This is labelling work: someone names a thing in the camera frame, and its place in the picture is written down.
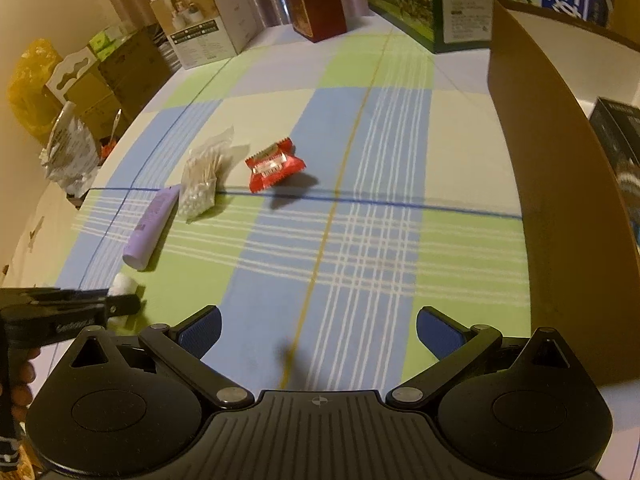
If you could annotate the small white roll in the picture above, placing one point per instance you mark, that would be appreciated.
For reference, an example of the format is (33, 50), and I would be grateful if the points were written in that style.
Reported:
(122, 284)

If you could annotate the yellow plastic bag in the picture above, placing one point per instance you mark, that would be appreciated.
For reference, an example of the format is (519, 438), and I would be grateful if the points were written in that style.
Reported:
(30, 90)

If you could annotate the purple tube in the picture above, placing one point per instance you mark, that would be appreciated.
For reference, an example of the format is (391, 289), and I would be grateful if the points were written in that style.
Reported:
(150, 230)

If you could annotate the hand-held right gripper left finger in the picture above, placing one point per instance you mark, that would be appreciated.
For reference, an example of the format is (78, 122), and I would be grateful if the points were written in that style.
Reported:
(200, 330)

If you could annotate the large brown cardboard box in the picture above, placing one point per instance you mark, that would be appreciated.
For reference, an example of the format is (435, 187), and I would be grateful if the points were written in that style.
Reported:
(550, 185)

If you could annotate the plain brown cardboard box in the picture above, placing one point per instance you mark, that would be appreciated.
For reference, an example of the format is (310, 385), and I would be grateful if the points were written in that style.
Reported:
(135, 75)

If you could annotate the white pen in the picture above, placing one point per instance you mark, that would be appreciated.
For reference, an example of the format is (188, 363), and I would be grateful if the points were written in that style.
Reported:
(115, 127)

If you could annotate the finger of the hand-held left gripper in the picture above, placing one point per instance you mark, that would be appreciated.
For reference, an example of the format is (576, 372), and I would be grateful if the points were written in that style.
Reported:
(122, 305)

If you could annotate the black shaver box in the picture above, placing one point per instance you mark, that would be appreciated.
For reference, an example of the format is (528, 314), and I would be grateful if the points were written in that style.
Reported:
(617, 130)

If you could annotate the person's left hand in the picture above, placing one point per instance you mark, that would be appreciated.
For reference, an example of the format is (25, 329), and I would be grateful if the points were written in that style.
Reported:
(25, 375)

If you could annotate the red snack packet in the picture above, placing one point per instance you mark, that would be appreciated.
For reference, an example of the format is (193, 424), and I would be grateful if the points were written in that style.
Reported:
(272, 167)

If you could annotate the bag of cotton swabs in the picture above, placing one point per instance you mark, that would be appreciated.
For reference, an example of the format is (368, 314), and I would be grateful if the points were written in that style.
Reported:
(200, 185)

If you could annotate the green milk carton box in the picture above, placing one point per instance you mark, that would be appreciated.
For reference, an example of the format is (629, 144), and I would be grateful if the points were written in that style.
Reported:
(400, 0)

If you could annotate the white product box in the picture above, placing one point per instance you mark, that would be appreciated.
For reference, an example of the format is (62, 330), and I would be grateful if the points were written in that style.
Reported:
(210, 20)

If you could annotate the dark red box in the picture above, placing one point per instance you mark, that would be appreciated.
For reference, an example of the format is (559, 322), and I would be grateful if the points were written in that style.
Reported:
(320, 5)

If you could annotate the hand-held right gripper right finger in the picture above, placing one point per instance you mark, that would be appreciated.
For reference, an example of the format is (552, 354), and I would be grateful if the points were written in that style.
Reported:
(440, 332)

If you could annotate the green paper box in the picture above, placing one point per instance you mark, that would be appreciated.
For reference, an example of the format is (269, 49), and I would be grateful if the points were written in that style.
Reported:
(110, 42)

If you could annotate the small orange item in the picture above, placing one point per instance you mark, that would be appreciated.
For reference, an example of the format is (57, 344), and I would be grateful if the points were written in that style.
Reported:
(106, 151)

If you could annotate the white plastic bag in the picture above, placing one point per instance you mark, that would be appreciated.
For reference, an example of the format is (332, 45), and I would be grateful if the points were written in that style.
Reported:
(70, 155)

